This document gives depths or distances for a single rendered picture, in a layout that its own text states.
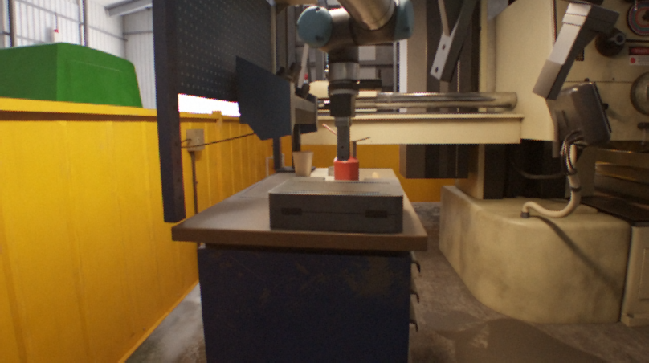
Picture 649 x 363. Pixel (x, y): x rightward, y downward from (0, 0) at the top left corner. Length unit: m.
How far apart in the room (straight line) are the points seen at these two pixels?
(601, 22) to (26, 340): 1.50
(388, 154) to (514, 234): 2.34
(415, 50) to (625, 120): 1.27
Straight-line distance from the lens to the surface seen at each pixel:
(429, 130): 2.04
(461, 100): 2.15
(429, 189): 4.31
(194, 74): 0.84
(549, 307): 2.33
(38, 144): 1.33
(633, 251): 2.48
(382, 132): 1.99
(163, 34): 0.74
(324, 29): 0.65
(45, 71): 3.34
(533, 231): 2.14
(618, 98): 2.21
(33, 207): 1.33
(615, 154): 3.08
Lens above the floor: 1.15
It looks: 6 degrees down
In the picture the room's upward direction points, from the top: 1 degrees counter-clockwise
